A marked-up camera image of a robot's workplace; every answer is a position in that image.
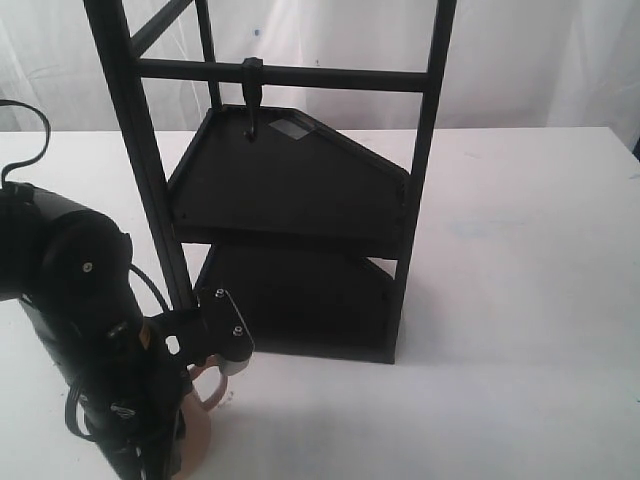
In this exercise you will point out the terracotta orange mug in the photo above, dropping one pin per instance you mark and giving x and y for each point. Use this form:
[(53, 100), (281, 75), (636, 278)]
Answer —
[(198, 430)]

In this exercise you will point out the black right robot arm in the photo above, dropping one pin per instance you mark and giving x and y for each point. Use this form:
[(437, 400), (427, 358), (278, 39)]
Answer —
[(68, 267)]

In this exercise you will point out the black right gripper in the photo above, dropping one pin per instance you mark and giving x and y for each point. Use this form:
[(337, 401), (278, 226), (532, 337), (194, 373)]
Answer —
[(143, 383)]

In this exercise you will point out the grey label sticker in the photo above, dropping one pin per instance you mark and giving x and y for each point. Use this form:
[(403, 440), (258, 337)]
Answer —
[(292, 129)]

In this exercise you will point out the black metal shelf rack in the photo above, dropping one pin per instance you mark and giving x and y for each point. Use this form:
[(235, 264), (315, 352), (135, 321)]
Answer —
[(313, 238)]

